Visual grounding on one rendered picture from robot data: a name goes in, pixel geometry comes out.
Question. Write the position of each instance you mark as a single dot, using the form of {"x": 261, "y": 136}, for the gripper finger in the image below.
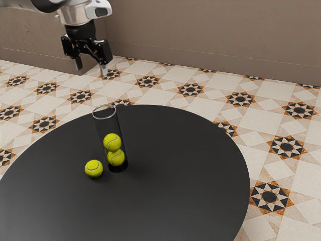
{"x": 70, "y": 50}
{"x": 101, "y": 54}

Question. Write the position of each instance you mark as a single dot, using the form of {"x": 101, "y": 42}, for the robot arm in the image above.
{"x": 75, "y": 10}

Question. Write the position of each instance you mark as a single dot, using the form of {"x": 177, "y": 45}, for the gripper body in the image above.
{"x": 80, "y": 31}

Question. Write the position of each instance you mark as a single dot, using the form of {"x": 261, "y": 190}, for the yellow tennis ball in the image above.
{"x": 93, "y": 169}
{"x": 116, "y": 157}
{"x": 112, "y": 142}

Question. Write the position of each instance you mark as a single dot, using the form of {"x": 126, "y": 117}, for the clear glass tube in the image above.
{"x": 106, "y": 118}

